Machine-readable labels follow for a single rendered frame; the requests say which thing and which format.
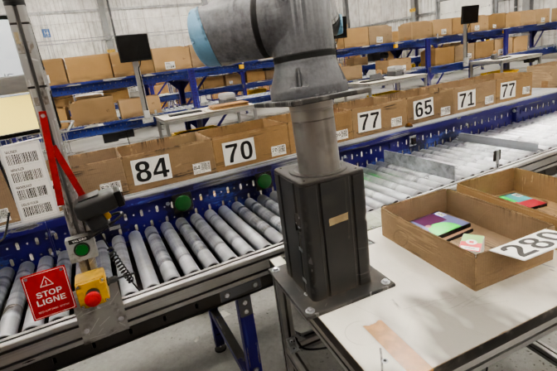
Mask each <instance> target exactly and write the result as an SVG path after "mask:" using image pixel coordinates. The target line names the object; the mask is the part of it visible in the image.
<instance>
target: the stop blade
mask: <svg viewBox="0 0 557 371"><path fill-rule="evenodd" d="M384 159H385V162H386V163H390V164H393V165H396V166H402V167H405V168H409V169H412V170H416V171H421V172H424V173H428V174H431V175H435V176H440V177H443V178H447V179H450V180H453V181H455V182H456V171H455V165H451V164H447V163H443V162H439V161H432V160H429V159H424V158H420V157H413V156H410V155H405V154H402V153H398V152H391V151H387V150H384Z"/></svg>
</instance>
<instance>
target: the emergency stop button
mask: <svg viewBox="0 0 557 371"><path fill-rule="evenodd" d="M101 300H102V296H101V295H100V293H98V292H97V291H92V292H90V293H88V294H87V295H86V296H85V304H86V305H87V306H89V307H95V306H97V305H98V304H99V303H100V302H101Z"/></svg>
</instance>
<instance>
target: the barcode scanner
mask: <svg viewBox="0 0 557 371"><path fill-rule="evenodd" d="M124 205H125V199H124V195H123V193H122V191H121V189H120V188H119V187H118V186H115V187H113V188H111V187H108V188H105V189H102V190H94V191H91V192H90V193H87V194H84V195H81V196H78V199H76V200H75V201H74V203H73V210H74V213H75V216H76V218H77V219H78V220H79V221H85V222H86V224H87V225H88V226H89V228H90V230H91V232H88V238H90V239H92V238H93V237H94V236H96V235H98V234H100V233H102V232H103V231H105V230H106V229H108V228H109V225H108V223H109V221H108V219H110V218H111V217H112V216H111V213H110V211H111V210H115V209H117V208H118V207H121V206H124Z"/></svg>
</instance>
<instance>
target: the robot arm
mask: <svg viewBox="0 0 557 371"><path fill-rule="evenodd" d="M187 28H188V33H189V37H190V40H191V44H192V46H193V49H194V51H195V52H196V55H197V56H198V58H199V59H200V61H201V62H202V63H203V64H204V65H206V66H208V67H216V66H220V67H222V66H224V65H233V64H237V63H242V62H246V61H252V60H260V59H264V58H270V57H273V60H274V77H273V82H272V86H271V90H270V97H271V102H278V101H286V100H293V99H304V98H310V97H315V96H320V95H325V94H334V93H338V92H342V91H346V90H348V82H347V79H346V77H345V75H344V73H343V72H342V70H341V67H340V66H339V64H338V62H337V58H336V51H335V43H334V36H337V35H341V34H342V33H343V22H342V14H340V13H339V14H338V12H337V7H336V4H335V0H210V1H209V3H208V4H207V5H205V6H200V7H196V8H193V9H191V10H190V11H189V13H188V17H187Z"/></svg>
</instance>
